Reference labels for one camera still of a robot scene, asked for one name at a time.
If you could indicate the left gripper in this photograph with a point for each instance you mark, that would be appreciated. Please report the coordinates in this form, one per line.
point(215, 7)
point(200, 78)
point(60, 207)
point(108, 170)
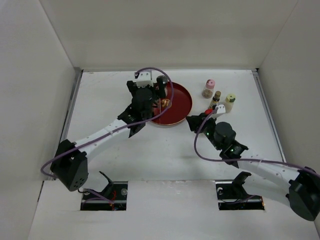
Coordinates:
point(157, 96)

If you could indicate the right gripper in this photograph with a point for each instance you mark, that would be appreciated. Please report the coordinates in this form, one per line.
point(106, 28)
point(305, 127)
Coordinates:
point(194, 120)

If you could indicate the silver cap pepper shaker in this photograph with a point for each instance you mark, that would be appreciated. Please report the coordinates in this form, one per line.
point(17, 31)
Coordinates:
point(162, 81)

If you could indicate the red lid sauce jar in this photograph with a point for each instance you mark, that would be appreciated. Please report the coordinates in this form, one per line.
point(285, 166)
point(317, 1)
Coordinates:
point(208, 111)

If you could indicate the small yellow label bottle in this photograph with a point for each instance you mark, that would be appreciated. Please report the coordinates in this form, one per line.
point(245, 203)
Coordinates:
point(215, 100)

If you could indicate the yellow cap salt shaker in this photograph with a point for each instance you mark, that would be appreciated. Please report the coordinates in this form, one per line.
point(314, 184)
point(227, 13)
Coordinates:
point(229, 102)

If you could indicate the pink cap spice shaker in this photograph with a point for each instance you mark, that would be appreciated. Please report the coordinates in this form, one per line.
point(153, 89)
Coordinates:
point(208, 89)

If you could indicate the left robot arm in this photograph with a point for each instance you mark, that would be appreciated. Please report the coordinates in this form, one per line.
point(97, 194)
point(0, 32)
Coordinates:
point(71, 160)

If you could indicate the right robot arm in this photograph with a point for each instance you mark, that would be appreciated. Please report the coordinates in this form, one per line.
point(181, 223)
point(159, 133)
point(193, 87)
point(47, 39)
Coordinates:
point(287, 183)

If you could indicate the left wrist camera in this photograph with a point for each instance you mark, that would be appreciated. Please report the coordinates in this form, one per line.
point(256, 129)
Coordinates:
point(144, 79)

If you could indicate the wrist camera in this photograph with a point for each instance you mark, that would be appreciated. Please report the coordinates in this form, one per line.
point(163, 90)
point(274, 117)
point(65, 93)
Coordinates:
point(144, 79)
point(218, 111)

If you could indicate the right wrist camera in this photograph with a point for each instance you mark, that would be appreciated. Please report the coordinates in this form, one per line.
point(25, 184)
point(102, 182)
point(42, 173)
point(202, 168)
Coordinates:
point(218, 111)

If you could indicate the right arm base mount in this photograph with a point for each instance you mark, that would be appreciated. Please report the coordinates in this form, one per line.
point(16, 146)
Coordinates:
point(231, 195)

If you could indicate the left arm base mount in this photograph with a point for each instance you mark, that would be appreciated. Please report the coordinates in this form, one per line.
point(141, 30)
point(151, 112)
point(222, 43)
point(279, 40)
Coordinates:
point(113, 196)

